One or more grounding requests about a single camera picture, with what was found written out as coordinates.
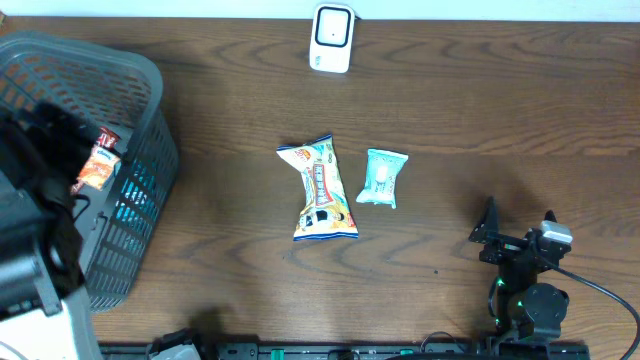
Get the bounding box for grey plastic basket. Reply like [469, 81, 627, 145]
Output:
[1, 32, 179, 312]

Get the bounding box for black cable right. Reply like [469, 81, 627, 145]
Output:
[544, 259, 640, 359]

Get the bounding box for yellow noodle snack bag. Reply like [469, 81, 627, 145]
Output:
[276, 134, 359, 241]

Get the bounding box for teal wet wipes pack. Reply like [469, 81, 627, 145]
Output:
[356, 148, 409, 209]

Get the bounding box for red chocolate bar wrapper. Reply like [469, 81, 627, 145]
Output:
[70, 126, 121, 195]

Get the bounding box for orange tissue pack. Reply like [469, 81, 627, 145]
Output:
[77, 146, 120, 191]

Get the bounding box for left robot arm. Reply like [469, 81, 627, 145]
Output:
[1, 102, 102, 359]

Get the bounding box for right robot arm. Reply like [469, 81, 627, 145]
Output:
[469, 197, 573, 359]

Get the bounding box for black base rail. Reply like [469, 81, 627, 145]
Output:
[99, 341, 591, 360]

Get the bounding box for white barcode scanner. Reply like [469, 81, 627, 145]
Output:
[309, 3, 356, 74]

